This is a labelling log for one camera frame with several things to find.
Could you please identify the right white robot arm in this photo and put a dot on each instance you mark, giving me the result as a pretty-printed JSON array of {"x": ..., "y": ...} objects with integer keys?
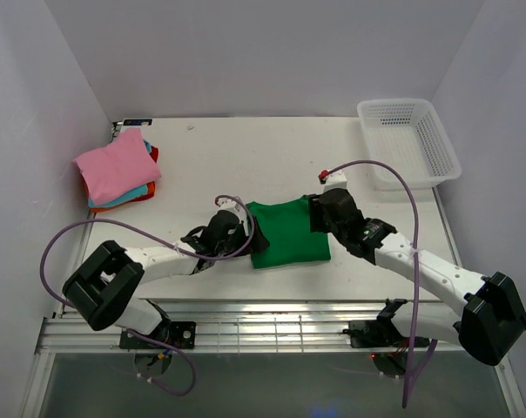
[{"x": 484, "y": 315}]

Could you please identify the green t shirt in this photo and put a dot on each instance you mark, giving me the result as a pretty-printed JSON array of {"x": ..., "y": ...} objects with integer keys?
[{"x": 287, "y": 228}]

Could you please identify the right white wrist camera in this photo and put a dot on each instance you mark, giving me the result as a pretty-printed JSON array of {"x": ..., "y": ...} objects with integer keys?
[{"x": 332, "y": 180}]

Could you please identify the blue label sticker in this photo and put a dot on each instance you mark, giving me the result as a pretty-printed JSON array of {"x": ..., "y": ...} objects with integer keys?
[{"x": 137, "y": 122}]

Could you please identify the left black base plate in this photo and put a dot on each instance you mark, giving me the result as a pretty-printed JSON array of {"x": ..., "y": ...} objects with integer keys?
[{"x": 179, "y": 334}]

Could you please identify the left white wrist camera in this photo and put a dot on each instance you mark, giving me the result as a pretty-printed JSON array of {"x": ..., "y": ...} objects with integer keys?
[{"x": 231, "y": 204}]

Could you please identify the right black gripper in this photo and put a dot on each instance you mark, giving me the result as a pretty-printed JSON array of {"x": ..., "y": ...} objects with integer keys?
[{"x": 315, "y": 215}]

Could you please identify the light blue folded t shirt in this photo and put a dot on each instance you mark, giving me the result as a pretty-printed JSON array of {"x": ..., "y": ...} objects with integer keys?
[{"x": 115, "y": 198}]

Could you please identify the pink folded t shirt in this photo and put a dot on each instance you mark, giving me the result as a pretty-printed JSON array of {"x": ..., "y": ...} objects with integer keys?
[{"x": 117, "y": 165}]

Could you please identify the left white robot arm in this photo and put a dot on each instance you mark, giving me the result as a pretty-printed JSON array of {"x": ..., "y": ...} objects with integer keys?
[{"x": 103, "y": 288}]

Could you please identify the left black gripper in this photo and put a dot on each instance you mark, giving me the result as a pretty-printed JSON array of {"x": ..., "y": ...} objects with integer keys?
[{"x": 259, "y": 243}]

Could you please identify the red folded t shirt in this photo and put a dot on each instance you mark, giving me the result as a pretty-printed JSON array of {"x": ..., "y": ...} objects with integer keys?
[{"x": 154, "y": 154}]

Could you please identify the orange folded t shirt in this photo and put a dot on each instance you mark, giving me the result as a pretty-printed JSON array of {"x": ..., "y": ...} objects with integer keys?
[{"x": 135, "y": 195}]

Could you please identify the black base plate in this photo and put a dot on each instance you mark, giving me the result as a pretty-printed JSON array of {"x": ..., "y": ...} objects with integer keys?
[
  {"x": 179, "y": 334},
  {"x": 373, "y": 333}
]

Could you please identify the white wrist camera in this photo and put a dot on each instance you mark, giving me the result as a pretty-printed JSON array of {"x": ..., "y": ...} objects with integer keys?
[
  {"x": 231, "y": 204},
  {"x": 332, "y": 180}
]

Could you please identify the white plastic basket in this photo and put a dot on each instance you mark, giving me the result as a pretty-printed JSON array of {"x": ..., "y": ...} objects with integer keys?
[{"x": 407, "y": 135}]

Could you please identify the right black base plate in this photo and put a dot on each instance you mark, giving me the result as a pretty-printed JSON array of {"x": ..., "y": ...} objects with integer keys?
[{"x": 373, "y": 333}]

